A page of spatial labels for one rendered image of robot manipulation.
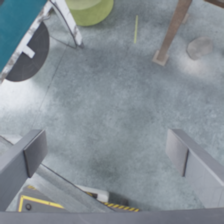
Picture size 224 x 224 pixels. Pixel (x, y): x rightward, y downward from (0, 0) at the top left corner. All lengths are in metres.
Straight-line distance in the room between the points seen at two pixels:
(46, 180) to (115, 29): 1.22
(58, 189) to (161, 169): 0.87
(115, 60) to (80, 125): 0.57
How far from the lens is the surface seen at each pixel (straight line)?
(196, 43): 1.43
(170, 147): 0.17
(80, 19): 1.44
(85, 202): 0.47
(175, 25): 0.96
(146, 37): 1.40
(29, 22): 0.90
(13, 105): 1.50
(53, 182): 0.48
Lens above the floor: 1.18
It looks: 81 degrees down
